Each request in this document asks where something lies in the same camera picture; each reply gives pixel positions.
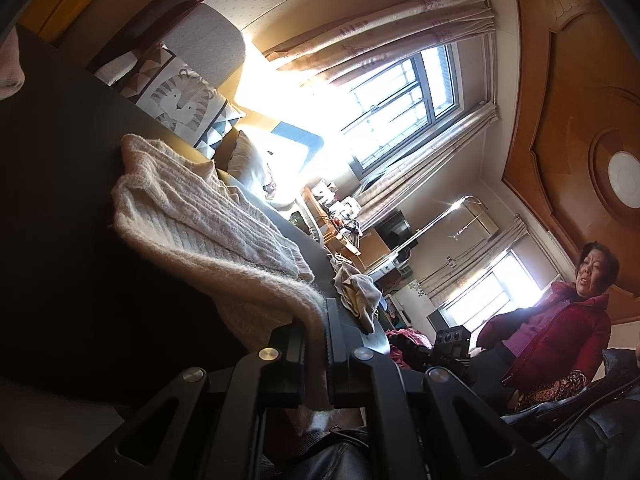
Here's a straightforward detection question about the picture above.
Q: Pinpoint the white floral panel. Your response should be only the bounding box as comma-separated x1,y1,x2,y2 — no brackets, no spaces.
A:
392,280,426,311

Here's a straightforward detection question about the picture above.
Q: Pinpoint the large barred window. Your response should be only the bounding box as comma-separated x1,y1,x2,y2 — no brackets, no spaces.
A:
345,42,461,171

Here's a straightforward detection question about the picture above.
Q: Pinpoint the cream knitted sweater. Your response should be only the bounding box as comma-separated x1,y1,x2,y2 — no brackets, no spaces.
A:
111,133,333,436

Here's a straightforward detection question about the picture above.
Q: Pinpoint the tiger print cushion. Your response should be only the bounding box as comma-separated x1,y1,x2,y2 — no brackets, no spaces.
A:
95,45,246,161

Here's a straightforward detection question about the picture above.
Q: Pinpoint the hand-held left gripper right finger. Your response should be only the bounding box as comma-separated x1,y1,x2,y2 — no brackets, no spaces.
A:
326,299,556,480

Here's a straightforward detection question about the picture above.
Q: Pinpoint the tan smooth garment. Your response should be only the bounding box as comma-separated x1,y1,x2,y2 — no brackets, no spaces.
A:
340,275,383,335

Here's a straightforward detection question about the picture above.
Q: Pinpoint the black television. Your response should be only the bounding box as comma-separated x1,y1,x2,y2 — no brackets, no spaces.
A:
375,210,413,251

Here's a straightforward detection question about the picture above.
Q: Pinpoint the light wooden cabinet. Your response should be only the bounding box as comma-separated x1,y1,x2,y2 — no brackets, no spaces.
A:
350,227,391,271

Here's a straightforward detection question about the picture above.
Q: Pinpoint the round ceiling lamp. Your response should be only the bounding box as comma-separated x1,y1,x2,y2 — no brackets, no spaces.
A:
607,151,640,211

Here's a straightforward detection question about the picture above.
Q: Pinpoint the metal pole stand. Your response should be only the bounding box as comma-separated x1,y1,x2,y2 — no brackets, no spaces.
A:
395,195,488,256

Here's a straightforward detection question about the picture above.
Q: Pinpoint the person's black leather jacket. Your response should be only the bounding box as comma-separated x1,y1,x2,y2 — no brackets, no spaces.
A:
270,427,376,480

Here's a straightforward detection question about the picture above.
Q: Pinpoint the bed with pink ruffled bedspread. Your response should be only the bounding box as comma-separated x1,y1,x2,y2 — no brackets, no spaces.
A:
385,327,431,373

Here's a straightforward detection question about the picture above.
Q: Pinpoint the wooden desk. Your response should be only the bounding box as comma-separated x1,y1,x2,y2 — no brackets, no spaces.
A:
302,185,351,256

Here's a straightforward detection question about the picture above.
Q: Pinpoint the wall air conditioner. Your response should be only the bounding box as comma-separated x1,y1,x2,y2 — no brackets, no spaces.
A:
462,207,501,243

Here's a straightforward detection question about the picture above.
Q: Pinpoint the person's right forearm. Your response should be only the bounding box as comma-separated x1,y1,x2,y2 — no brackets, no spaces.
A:
505,347,640,480

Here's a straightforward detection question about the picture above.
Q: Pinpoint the clutter of small desk items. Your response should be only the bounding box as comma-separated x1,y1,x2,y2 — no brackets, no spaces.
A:
310,177,366,241

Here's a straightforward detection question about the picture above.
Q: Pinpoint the small window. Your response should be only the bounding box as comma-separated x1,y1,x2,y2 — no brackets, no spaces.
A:
427,252,543,331

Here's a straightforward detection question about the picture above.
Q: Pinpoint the pink folded garment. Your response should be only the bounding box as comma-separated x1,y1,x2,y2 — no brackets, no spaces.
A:
0,25,26,101

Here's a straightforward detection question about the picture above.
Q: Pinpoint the beige ribbed knit garment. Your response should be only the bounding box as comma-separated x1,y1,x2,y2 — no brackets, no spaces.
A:
327,255,366,286

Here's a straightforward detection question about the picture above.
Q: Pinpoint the grey yellow blue sofa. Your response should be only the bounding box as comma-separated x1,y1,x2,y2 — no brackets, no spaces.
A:
90,2,331,241

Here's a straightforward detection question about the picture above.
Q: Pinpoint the white deer print cushion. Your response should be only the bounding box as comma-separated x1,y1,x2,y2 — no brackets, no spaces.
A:
227,130,281,201

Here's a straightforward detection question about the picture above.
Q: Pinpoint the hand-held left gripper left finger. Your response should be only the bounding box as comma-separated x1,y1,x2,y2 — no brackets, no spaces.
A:
85,320,307,480

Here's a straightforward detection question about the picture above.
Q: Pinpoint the beige patterned curtain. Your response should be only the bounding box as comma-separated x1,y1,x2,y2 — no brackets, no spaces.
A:
357,102,501,228
262,0,496,86
420,215,528,306

